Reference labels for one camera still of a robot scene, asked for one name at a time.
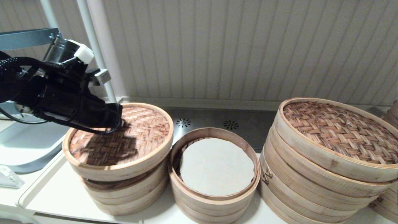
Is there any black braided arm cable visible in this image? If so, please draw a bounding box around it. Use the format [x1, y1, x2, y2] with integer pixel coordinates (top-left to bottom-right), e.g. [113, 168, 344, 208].
[0, 57, 123, 135]

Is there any clear acrylic stand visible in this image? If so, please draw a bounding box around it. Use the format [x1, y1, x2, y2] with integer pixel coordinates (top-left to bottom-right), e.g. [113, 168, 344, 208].
[0, 165, 26, 189]

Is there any small woven bamboo lid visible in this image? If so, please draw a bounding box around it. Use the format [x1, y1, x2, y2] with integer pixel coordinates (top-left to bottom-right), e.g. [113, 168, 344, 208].
[62, 103, 174, 182]

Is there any grey-blue rack flat shelf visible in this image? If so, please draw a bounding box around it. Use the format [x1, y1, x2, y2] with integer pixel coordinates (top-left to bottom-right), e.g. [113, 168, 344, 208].
[0, 28, 61, 50]

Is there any small bamboo steamer basket stack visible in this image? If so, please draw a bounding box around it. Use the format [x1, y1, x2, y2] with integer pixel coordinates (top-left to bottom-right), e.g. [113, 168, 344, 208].
[79, 162, 170, 216]
[168, 128, 261, 224]

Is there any grey metal rack post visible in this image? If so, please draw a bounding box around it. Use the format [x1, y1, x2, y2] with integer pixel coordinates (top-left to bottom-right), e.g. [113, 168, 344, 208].
[50, 30, 66, 42]

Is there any small silver wrist camera box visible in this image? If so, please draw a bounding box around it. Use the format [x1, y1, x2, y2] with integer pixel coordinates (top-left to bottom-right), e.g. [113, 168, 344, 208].
[93, 69, 112, 86]

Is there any white round pole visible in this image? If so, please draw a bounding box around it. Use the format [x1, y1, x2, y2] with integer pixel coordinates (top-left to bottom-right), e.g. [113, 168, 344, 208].
[76, 0, 118, 103]
[40, 0, 59, 30]

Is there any white round cloth liner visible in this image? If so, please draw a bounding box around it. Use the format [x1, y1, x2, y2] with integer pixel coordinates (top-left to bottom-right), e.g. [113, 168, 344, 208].
[179, 138, 255, 196]

